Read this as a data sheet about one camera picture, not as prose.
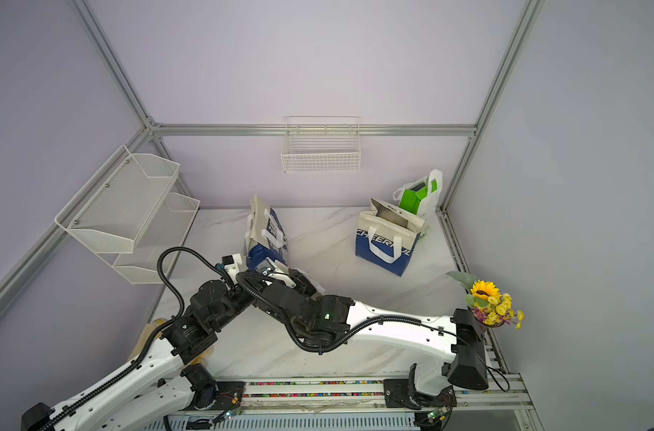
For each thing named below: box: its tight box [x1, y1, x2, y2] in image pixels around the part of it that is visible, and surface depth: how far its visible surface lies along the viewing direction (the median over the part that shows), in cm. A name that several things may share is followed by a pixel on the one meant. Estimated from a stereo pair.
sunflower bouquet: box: [445, 271, 525, 330], surface depth 67 cm
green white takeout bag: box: [392, 168, 443, 220], surface depth 88 cm
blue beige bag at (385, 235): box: [354, 197, 426, 278], surface depth 86 cm
